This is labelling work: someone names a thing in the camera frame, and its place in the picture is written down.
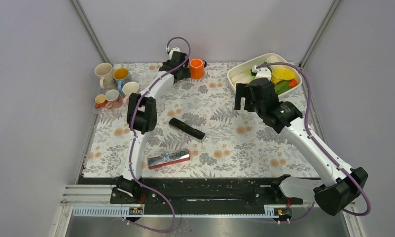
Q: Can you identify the large orange mug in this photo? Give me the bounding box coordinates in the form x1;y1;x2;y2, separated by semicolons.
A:
189;58;207;79

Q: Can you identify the light pink mug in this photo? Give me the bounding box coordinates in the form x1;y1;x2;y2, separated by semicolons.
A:
122;81;140;104

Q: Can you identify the cream ceramic mug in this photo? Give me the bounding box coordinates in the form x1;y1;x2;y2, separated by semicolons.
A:
94;63;116;89

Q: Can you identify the salmon pink printed mug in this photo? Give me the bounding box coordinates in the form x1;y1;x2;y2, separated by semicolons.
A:
105;89;123;109

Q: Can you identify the small orange cup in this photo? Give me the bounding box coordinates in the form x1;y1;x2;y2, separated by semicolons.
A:
94;94;108;109

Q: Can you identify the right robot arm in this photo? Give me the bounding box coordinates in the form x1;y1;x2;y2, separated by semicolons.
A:
234;78;368;216

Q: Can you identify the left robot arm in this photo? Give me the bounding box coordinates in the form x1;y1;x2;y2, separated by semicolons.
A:
112;50;189;203

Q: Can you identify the yellow toy cabbage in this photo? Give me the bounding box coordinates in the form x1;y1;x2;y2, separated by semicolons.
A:
265;55;295;84

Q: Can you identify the white plastic basin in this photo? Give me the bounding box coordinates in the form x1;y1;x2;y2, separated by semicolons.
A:
227;53;303;99

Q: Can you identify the orange toy carrot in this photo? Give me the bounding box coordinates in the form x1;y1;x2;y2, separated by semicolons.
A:
288;79;298;88

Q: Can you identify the black rectangular box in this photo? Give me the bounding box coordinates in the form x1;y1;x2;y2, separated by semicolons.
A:
169;118;205;142

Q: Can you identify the floral tablecloth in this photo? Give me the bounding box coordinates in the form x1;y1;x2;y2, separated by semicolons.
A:
82;62;318;178

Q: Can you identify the silver red stapler box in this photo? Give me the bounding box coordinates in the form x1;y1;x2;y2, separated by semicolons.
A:
147;149;190;169

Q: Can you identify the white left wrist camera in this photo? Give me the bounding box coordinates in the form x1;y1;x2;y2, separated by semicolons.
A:
166;46;181;60

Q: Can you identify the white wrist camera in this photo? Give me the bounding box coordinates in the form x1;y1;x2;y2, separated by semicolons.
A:
251;66;272;81
166;46;181;60

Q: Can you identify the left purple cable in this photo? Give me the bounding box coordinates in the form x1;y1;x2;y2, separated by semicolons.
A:
127;37;192;234

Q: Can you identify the purple cable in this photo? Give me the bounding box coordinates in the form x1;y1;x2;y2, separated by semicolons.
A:
127;37;192;234
254;62;372;225

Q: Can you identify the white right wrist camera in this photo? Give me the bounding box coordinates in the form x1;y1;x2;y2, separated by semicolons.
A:
251;66;272;81

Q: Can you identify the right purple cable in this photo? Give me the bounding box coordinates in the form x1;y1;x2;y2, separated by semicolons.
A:
254;62;372;225

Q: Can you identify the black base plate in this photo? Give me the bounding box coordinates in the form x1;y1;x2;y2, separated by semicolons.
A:
110;177;303;216

